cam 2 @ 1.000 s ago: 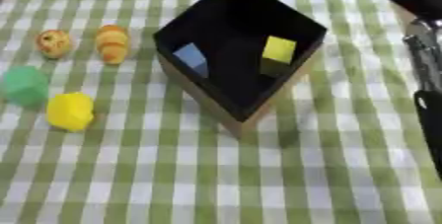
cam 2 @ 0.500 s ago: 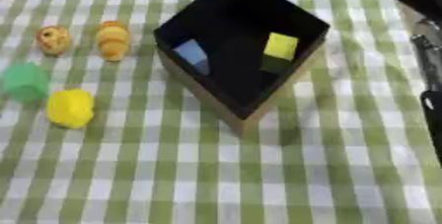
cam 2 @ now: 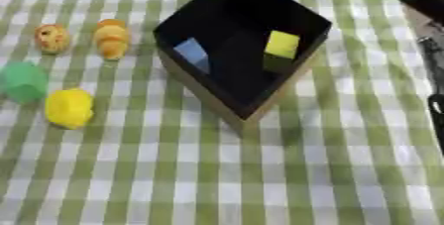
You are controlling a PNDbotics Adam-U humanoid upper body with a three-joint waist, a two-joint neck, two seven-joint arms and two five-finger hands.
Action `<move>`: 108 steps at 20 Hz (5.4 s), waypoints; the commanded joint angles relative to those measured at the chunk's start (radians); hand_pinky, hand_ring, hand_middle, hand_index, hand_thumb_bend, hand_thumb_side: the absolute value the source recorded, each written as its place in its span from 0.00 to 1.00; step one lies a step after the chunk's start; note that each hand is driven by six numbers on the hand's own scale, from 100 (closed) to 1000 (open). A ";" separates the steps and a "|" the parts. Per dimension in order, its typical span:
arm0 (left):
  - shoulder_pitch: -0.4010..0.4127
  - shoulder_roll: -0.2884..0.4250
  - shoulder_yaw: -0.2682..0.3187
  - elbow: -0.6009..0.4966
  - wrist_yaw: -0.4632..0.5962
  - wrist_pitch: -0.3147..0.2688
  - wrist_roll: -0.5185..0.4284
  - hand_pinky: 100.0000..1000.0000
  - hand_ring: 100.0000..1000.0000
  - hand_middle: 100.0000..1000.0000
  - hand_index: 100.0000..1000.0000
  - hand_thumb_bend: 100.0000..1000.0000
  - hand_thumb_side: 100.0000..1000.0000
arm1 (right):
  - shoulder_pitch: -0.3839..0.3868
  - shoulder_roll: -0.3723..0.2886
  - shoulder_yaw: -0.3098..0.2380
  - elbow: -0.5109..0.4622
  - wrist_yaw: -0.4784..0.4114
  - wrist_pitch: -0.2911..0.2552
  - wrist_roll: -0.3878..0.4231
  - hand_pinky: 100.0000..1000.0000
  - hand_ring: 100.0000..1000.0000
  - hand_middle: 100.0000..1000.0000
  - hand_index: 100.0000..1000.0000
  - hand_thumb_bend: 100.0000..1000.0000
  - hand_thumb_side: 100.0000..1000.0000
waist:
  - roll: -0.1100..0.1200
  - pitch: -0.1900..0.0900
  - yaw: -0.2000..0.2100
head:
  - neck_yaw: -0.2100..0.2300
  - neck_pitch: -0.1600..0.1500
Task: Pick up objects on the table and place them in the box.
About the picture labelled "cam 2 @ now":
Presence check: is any yellow block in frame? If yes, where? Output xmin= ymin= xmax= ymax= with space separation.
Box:
xmin=262 ymin=30 xmax=302 ymax=60

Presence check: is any orange yellow soft toy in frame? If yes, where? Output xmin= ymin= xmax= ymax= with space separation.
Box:
xmin=91 ymin=18 xmax=132 ymax=60

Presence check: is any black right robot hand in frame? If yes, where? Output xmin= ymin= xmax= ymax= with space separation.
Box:
xmin=426 ymin=93 xmax=444 ymax=156

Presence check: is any blue block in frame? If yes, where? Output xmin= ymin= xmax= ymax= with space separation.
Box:
xmin=171 ymin=37 xmax=212 ymax=74

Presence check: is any round orange spotted toy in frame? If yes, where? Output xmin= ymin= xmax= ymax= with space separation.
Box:
xmin=33 ymin=23 xmax=71 ymax=55

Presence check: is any tan cardboard box black inside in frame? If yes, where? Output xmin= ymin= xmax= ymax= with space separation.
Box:
xmin=151 ymin=0 xmax=335 ymax=129

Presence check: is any green toy block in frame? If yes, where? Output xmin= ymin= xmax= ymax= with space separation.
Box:
xmin=0 ymin=60 xmax=51 ymax=104

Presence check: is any yellow toy fruit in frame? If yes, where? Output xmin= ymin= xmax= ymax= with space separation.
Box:
xmin=43 ymin=87 xmax=96 ymax=130

